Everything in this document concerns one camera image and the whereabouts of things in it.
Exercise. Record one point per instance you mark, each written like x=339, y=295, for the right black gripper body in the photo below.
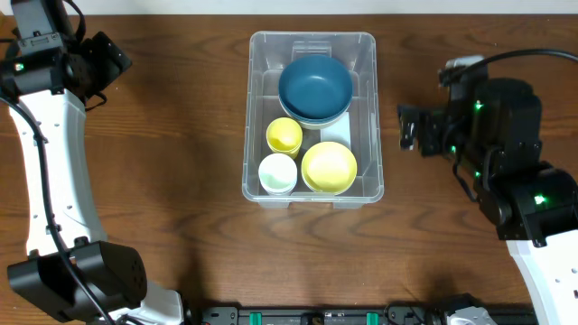
x=465, y=144

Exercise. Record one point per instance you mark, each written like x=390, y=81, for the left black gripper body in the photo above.
x=107, y=66

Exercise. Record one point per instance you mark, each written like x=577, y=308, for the yellow bowl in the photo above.
x=329, y=167

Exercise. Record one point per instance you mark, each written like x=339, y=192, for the dark blue bowl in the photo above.
x=313, y=120
x=316, y=87

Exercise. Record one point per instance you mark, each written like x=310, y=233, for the beige bowl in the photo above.
x=314, y=125

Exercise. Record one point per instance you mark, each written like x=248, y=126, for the dark blue bowl front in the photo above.
x=313, y=120

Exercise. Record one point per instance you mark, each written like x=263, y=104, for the yellow cup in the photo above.
x=284, y=135
x=293, y=151

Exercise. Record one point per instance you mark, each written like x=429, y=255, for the cream cup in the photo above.
x=277, y=174

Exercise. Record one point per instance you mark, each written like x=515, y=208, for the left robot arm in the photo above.
x=71, y=272

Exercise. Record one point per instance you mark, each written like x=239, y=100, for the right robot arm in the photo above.
x=538, y=222

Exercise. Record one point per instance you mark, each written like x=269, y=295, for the white label in container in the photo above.
x=339, y=132

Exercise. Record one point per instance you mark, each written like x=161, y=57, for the clear plastic storage container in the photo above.
x=269, y=54

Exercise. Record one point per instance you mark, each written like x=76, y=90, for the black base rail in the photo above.
x=457, y=309

